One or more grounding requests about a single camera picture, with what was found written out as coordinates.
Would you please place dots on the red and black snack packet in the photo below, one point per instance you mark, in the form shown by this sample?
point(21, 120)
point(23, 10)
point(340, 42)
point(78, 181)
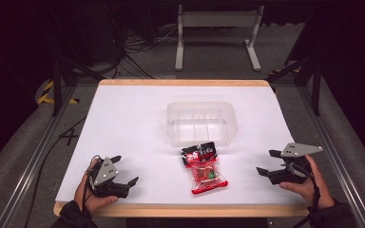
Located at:
point(204, 167)

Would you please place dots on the clear plastic container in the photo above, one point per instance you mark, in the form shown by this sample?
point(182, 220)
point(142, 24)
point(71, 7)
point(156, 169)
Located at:
point(201, 123)

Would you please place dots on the yellow and black hazard tape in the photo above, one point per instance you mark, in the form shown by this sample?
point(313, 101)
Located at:
point(46, 95)

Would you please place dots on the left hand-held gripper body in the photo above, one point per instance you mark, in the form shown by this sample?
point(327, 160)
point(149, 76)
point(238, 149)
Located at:
point(106, 172)

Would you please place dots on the black metal stand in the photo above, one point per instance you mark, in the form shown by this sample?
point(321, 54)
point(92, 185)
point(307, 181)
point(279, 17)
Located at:
point(315, 85)
point(57, 85)

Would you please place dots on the aluminium frame rail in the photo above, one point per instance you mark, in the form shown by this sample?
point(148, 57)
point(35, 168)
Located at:
point(336, 152)
point(31, 164)

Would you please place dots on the white metal stand frame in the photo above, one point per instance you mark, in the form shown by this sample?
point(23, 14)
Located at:
point(218, 19)

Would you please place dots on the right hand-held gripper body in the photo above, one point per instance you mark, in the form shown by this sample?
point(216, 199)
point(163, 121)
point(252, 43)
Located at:
point(294, 149)

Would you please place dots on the person's right hand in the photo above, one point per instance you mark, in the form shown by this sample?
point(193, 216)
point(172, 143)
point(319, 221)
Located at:
point(316, 190)

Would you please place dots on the person's left hand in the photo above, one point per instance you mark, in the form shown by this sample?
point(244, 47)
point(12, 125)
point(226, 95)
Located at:
point(82, 196)

